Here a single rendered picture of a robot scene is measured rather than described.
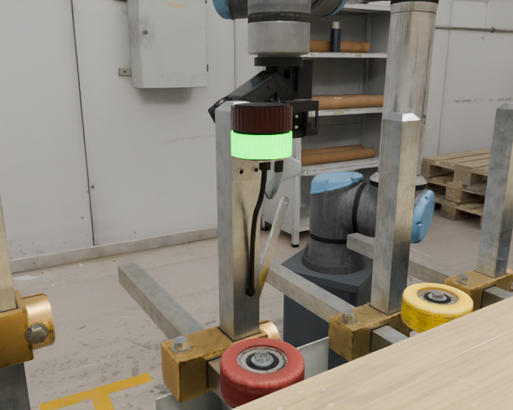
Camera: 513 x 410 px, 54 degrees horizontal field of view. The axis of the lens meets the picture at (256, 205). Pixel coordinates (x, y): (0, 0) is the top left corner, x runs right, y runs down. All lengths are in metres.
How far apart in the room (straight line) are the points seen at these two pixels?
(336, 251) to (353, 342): 0.76
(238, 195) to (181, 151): 2.80
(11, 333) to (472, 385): 0.40
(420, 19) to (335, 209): 0.52
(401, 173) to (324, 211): 0.75
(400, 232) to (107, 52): 2.63
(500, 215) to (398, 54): 0.58
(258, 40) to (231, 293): 0.36
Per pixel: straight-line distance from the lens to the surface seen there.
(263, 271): 0.67
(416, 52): 1.34
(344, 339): 0.72
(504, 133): 0.88
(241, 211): 0.54
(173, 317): 0.67
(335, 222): 1.42
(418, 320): 0.62
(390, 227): 0.70
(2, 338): 0.49
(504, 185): 0.89
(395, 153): 0.68
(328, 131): 3.87
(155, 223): 3.37
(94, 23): 3.15
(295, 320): 1.54
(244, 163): 0.52
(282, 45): 0.72
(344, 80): 3.92
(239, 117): 0.47
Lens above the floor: 1.17
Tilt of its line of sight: 16 degrees down
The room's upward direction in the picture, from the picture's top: straight up
